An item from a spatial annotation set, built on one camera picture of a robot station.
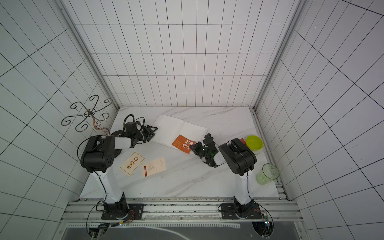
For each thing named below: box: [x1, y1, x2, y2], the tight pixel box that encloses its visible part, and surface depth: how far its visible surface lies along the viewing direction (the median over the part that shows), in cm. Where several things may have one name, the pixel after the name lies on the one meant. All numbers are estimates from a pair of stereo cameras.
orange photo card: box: [171, 134, 197, 154], surface depth 100 cm
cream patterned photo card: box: [120, 151, 145, 176], surface depth 92 cm
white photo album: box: [151, 115, 208, 148], surface depth 107 cm
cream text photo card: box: [142, 157, 167, 178], surface depth 90 cm
